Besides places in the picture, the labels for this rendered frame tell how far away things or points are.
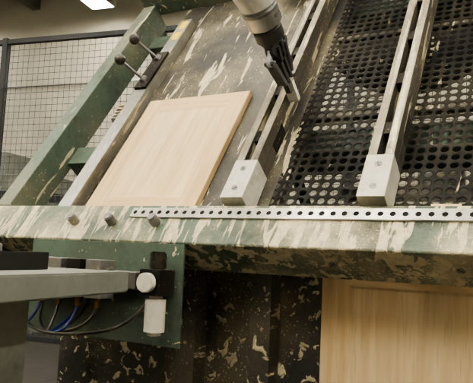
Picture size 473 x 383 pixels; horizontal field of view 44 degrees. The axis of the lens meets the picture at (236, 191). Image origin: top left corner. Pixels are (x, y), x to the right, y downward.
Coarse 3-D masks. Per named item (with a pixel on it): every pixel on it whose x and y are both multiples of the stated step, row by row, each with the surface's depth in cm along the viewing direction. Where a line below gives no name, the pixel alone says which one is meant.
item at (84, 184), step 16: (192, 32) 224; (176, 48) 215; (160, 80) 206; (144, 96) 198; (128, 112) 192; (112, 128) 189; (128, 128) 190; (112, 144) 184; (96, 160) 179; (80, 176) 176; (96, 176) 177; (80, 192) 171
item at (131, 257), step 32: (64, 256) 156; (96, 256) 151; (128, 256) 146; (160, 256) 135; (128, 288) 139; (160, 288) 132; (32, 320) 159; (64, 320) 143; (96, 320) 148; (128, 320) 135; (160, 320) 133
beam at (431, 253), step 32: (0, 224) 173; (32, 224) 167; (64, 224) 161; (96, 224) 155; (128, 224) 150; (160, 224) 146; (192, 224) 141; (224, 224) 137; (256, 224) 133; (288, 224) 129; (320, 224) 126; (352, 224) 123; (384, 224) 119; (416, 224) 116; (448, 224) 114; (192, 256) 141; (224, 256) 136; (256, 256) 132; (288, 256) 127; (320, 256) 123; (352, 256) 120; (384, 256) 116; (416, 256) 113; (448, 256) 110
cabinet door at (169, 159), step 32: (224, 96) 181; (160, 128) 183; (192, 128) 176; (224, 128) 169; (128, 160) 177; (160, 160) 171; (192, 160) 165; (96, 192) 171; (128, 192) 166; (160, 192) 160; (192, 192) 155
